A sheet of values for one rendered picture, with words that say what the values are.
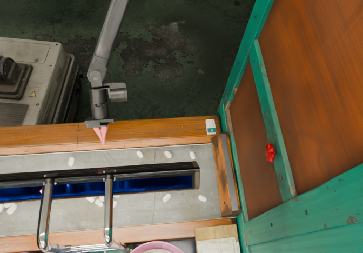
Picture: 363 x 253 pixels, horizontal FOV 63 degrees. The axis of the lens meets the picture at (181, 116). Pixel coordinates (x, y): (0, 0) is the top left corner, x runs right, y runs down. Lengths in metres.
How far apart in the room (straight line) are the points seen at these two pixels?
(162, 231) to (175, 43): 1.68
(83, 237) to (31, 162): 0.37
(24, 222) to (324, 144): 1.03
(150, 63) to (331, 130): 1.92
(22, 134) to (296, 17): 1.07
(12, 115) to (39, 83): 0.22
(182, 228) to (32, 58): 1.29
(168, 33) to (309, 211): 2.11
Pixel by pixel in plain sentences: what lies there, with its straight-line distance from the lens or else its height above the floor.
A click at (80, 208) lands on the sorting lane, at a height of 0.74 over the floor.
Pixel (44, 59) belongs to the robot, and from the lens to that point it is 1.89.
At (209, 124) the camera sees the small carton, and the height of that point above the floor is 0.78.
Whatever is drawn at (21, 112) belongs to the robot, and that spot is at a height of 0.48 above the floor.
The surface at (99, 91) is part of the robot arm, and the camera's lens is 1.05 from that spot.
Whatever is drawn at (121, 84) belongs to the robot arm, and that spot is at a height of 1.00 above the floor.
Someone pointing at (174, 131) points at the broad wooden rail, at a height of 0.76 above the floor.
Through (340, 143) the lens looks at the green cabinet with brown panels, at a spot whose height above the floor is 1.46.
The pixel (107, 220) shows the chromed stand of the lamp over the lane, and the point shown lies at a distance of 0.77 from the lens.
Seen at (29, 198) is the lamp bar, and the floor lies 1.06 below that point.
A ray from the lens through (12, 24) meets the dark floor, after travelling 2.86.
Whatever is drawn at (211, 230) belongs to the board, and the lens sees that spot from 1.12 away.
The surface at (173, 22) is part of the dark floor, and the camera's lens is 2.62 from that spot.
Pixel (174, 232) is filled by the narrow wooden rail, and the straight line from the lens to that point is 1.12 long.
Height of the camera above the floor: 1.88
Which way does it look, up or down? 63 degrees down
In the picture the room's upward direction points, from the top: 7 degrees clockwise
